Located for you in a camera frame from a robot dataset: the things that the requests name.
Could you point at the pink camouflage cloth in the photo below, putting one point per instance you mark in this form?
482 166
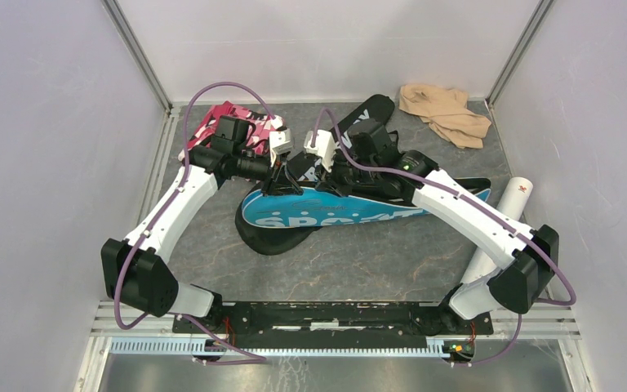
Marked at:
236 127

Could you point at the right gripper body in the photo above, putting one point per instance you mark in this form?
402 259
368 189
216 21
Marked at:
354 175

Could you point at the blue Sport racket cover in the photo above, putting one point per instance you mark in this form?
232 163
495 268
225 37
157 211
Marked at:
316 208

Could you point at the black Crossway racket cover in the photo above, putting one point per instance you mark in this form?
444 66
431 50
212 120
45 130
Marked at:
269 242

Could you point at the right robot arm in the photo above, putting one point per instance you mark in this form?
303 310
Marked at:
525 259

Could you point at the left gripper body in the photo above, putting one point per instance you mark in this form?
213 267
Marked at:
250 167

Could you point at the beige cloth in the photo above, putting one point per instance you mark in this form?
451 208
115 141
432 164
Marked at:
445 112

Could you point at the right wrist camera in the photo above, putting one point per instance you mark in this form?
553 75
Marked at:
323 145

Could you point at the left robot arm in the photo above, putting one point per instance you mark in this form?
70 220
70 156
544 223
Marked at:
136 271

